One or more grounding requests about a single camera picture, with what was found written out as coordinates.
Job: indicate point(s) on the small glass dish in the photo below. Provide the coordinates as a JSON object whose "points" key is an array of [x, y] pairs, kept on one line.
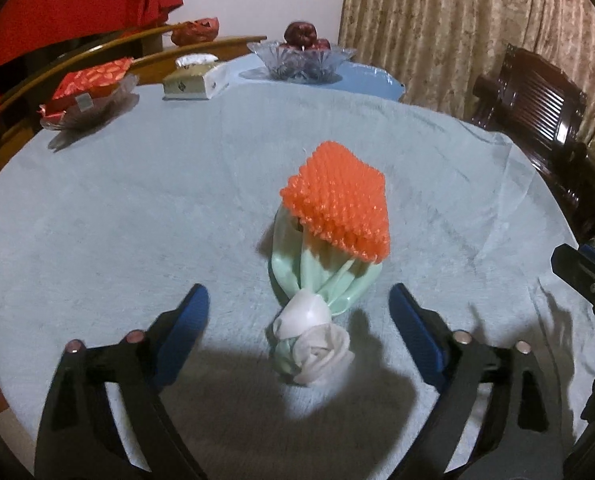
{"points": [[87, 112]]}

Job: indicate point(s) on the grey table cloth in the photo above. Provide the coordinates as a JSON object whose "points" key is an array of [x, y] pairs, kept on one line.
{"points": [[99, 238]]}

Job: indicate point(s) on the blue table cloth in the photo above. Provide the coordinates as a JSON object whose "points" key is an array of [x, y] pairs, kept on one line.
{"points": [[350, 77]]}

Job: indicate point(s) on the white tissue box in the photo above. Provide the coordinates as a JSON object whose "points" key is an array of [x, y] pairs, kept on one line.
{"points": [[198, 76]]}

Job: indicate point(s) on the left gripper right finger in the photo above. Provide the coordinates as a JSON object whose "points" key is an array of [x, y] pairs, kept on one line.
{"points": [[520, 436]]}

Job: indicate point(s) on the red snack packet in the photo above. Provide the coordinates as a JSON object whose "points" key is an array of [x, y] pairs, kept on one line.
{"points": [[99, 80]]}

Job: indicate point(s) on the red apples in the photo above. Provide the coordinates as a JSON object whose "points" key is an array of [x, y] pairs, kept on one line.
{"points": [[303, 36]]}

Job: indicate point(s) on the glass fruit bowl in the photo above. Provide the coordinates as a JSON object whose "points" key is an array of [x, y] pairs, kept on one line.
{"points": [[303, 66]]}

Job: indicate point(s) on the dark wooden armchair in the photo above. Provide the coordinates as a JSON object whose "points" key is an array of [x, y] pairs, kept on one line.
{"points": [[541, 110]]}

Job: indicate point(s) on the small crumpled tissue ball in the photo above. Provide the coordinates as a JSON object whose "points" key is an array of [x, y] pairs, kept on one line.
{"points": [[310, 349]]}

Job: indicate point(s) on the beige patterned curtain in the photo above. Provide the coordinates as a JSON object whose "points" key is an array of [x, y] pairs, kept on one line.
{"points": [[439, 47]]}

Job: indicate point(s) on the red basket ornament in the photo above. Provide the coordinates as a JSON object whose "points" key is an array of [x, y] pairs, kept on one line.
{"points": [[195, 32]]}

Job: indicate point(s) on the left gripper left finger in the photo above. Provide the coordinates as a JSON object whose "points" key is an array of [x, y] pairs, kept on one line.
{"points": [[78, 437]]}

